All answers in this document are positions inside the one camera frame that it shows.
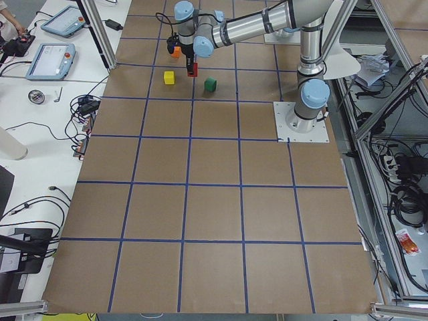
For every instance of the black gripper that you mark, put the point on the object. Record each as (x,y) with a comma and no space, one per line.
(186,49)

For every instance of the red wooden block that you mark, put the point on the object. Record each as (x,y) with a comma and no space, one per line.
(195,71)

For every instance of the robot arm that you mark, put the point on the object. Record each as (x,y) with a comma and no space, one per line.
(198,33)
(287,30)

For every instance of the orange wooden block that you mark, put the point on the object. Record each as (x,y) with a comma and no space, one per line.
(176,52)

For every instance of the yellow wooden block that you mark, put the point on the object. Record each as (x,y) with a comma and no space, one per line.
(169,77)

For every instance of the green wooden block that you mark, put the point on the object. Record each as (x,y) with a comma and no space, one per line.
(210,84)

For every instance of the stack of papers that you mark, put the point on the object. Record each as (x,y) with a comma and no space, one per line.
(372,69)

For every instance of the black power adapter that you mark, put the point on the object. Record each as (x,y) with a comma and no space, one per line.
(113,25)

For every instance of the far teach pendant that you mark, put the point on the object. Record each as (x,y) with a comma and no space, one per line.
(65,23)

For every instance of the teach pendant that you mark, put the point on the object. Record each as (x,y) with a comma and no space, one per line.
(65,23)
(51,62)

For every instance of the near teach pendant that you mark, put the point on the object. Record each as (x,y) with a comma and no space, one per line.
(51,62)

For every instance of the black joystick box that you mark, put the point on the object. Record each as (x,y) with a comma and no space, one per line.
(18,47)

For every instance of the white power strip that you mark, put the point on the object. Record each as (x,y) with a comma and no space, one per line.
(390,168)

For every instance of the black monitor stand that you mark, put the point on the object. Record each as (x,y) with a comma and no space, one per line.
(23,252)

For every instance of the red snack packet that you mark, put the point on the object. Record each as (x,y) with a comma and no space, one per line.
(406,242)

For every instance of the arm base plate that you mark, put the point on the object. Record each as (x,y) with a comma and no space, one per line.
(290,128)
(282,38)

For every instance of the aluminium frame post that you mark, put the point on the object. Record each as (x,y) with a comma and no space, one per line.
(94,22)

